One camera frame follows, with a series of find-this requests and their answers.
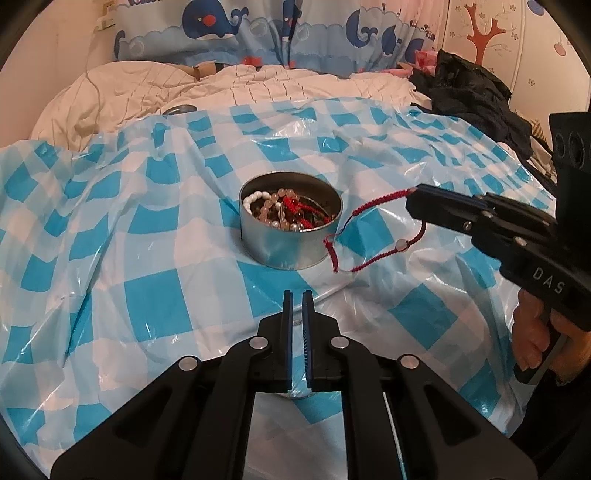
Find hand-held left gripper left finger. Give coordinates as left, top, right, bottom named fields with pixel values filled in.
left=50, top=290, right=296, bottom=480

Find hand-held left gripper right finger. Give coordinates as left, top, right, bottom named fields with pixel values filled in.
left=301, top=290, right=540, bottom=480

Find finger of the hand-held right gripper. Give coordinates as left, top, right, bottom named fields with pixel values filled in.
left=419, top=183, right=558, bottom=223
left=405, top=185, right=532, bottom=278

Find red braided cord bracelet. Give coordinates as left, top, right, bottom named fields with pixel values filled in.
left=323, top=186, right=428, bottom=274

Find round metal tin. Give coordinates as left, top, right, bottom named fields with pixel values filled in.
left=239, top=172, right=343, bottom=270

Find amber bead bracelet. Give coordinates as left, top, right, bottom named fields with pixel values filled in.
left=295, top=208, right=337, bottom=230

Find pale pink bead bracelet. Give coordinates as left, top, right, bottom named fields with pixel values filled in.
left=257, top=187, right=302, bottom=232

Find red knotted string bracelet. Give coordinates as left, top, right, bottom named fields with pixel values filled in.
left=276, top=196, right=325, bottom=230

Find bead bracelets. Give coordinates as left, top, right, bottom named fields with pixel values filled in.
left=243, top=189, right=298, bottom=232

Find person's right hand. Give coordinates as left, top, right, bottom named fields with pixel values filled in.
left=510, top=288, right=591, bottom=387

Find black clothing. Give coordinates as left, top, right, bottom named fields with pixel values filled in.
left=409, top=50, right=550, bottom=162

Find pink plastic bag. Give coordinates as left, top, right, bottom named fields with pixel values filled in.
left=383, top=48, right=439, bottom=79

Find blue white checkered plastic sheet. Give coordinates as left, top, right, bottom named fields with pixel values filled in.
left=0, top=95, right=561, bottom=480

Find whale print blue cloth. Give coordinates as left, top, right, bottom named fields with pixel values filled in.
left=113, top=0, right=451, bottom=75

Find white quilt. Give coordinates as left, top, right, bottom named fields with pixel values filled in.
left=30, top=62, right=435, bottom=153

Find red tree wall sticker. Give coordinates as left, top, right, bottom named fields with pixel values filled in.
left=464, top=2, right=513, bottom=64

